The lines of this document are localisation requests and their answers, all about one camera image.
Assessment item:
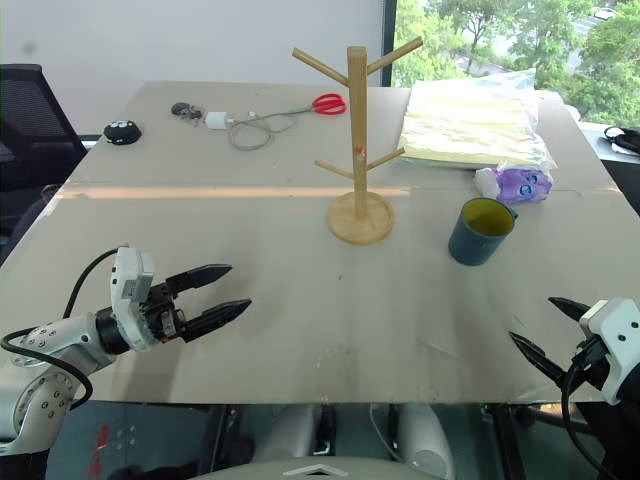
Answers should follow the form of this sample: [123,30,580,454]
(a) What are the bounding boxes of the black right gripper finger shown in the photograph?
[508,330,571,390]
[547,296,595,327]

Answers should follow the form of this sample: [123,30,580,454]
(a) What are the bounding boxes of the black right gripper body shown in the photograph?
[564,336,610,396]

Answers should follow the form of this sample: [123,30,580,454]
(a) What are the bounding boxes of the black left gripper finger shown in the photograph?
[166,264,234,298]
[180,298,253,344]

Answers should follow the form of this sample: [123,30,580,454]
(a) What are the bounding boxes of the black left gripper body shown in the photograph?
[141,279,189,347]

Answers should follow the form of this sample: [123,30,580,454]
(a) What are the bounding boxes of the dark teal mug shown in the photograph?
[447,196,520,268]

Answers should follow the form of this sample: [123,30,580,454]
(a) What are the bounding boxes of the wooden mug tree stand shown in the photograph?
[292,39,424,247]

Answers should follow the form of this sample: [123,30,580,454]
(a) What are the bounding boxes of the purple tissue pack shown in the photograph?
[474,160,554,207]

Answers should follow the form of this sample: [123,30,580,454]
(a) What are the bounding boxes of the white rounded leg shell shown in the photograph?
[396,403,457,480]

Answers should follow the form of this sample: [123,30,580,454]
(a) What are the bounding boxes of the black round device white buttons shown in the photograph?
[102,119,144,147]

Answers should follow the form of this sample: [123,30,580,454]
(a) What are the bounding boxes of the small black key bundle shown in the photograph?
[170,101,204,124]

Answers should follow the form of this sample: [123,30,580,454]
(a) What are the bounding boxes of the black headset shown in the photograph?
[601,125,640,158]

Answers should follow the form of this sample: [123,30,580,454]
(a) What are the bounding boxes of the grey robot torso top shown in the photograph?
[189,451,451,480]

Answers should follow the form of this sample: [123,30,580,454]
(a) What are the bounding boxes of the yellow sheets in plastic bag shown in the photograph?
[397,66,559,172]

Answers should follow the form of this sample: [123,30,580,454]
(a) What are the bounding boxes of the black office chair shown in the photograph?
[0,63,90,192]

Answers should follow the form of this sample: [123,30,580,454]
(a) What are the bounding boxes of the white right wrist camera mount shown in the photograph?
[578,298,640,407]

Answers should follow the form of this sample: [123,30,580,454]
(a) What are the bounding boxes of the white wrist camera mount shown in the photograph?
[578,298,640,407]
[108,244,157,352]

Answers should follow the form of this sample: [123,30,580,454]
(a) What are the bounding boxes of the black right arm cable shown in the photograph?
[559,349,621,480]

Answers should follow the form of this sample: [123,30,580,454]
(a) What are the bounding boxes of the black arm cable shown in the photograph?
[0,247,121,412]
[559,349,621,480]

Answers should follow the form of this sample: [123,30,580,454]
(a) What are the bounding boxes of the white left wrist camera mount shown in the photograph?
[108,244,157,352]

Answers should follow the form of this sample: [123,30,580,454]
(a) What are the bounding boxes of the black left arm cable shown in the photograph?
[0,247,121,412]

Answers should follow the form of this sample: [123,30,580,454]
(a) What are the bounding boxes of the grey charger cable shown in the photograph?
[228,109,302,152]

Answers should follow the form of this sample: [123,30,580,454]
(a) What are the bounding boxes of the red handled scissors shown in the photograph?
[269,92,348,122]

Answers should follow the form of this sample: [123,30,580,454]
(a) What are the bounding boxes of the black window frame post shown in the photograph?
[381,0,399,89]

